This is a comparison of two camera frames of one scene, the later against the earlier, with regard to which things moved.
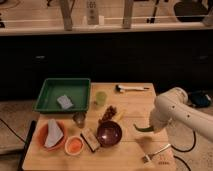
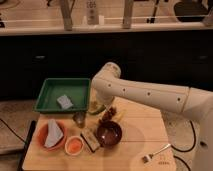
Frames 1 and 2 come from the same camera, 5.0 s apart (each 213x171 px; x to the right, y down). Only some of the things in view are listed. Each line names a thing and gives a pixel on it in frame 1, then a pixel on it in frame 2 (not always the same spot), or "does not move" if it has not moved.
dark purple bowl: x=109 y=133 does not move
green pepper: x=143 y=129 → x=96 y=108
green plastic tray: x=64 y=95 does not move
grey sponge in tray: x=64 y=102 does not move
